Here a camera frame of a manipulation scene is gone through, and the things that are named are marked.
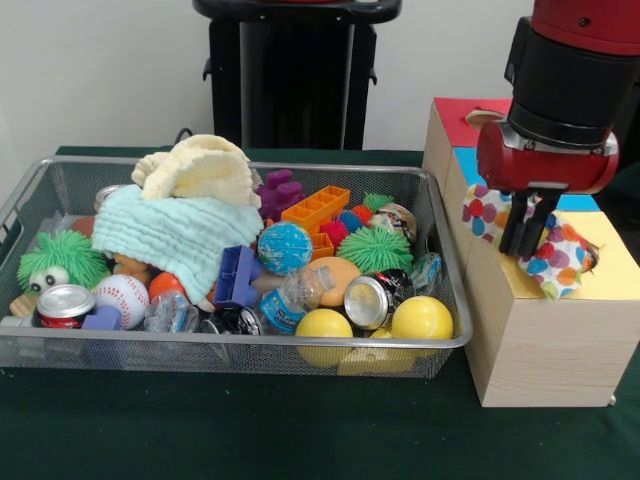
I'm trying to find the dark green table cloth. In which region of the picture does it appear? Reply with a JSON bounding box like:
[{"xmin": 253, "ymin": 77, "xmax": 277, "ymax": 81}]
[{"xmin": 0, "ymin": 144, "xmax": 640, "ymax": 480}]

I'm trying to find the yellow ball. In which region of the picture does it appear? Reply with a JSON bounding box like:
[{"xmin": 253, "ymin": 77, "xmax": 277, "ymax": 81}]
[
  {"xmin": 294, "ymin": 308, "xmax": 354, "ymax": 369},
  {"xmin": 391, "ymin": 296, "xmax": 455, "ymax": 359}
]

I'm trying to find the orange building block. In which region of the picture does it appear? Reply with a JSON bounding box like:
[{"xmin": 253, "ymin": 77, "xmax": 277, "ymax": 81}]
[{"xmin": 280, "ymin": 185, "xmax": 351, "ymax": 262}]

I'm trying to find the silver red soda can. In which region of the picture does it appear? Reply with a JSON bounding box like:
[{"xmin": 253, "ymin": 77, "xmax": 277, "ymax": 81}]
[{"xmin": 32, "ymin": 283, "xmax": 97, "ymax": 330}]

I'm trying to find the green spiky ball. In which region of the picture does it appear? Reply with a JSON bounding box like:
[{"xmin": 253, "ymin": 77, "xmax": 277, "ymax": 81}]
[
  {"xmin": 17, "ymin": 230, "xmax": 111, "ymax": 296},
  {"xmin": 337, "ymin": 227, "xmax": 415, "ymax": 275}
]

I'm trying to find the blue globe ball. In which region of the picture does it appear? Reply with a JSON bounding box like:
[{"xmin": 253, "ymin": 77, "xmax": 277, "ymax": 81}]
[{"xmin": 257, "ymin": 223, "xmax": 314, "ymax": 277}]

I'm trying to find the polka dot cloth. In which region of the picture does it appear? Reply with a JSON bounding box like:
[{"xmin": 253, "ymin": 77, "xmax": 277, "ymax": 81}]
[{"xmin": 460, "ymin": 183, "xmax": 600, "ymax": 301}]

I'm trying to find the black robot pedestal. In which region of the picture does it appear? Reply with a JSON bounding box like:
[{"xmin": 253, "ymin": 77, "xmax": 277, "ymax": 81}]
[{"xmin": 192, "ymin": 0, "xmax": 404, "ymax": 150}]

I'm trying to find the silver mesh bin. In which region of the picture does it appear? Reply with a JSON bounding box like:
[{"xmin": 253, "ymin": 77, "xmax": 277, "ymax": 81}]
[{"xmin": 0, "ymin": 155, "xmax": 474, "ymax": 379}]

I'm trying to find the cream cloth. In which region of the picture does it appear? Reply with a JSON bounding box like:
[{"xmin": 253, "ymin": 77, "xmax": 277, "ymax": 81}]
[{"xmin": 131, "ymin": 134, "xmax": 262, "ymax": 207}]

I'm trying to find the black upright panel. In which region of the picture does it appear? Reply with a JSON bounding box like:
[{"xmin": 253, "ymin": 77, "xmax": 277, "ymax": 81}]
[{"xmin": 597, "ymin": 74, "xmax": 640, "ymax": 201}]

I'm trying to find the wooden three-hole box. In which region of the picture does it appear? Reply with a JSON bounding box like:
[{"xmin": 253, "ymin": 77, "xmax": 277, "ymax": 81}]
[{"xmin": 422, "ymin": 97, "xmax": 640, "ymax": 407}]

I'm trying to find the black soda can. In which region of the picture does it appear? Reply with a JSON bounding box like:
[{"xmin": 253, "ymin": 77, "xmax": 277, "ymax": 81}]
[{"xmin": 343, "ymin": 268, "xmax": 416, "ymax": 331}]

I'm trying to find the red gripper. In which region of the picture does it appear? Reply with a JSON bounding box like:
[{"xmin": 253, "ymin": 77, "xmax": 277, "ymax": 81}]
[{"xmin": 475, "ymin": 121, "xmax": 620, "ymax": 260}]

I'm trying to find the mint green cloth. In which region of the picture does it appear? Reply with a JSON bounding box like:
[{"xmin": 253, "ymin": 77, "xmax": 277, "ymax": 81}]
[{"xmin": 92, "ymin": 184, "xmax": 265, "ymax": 306}]

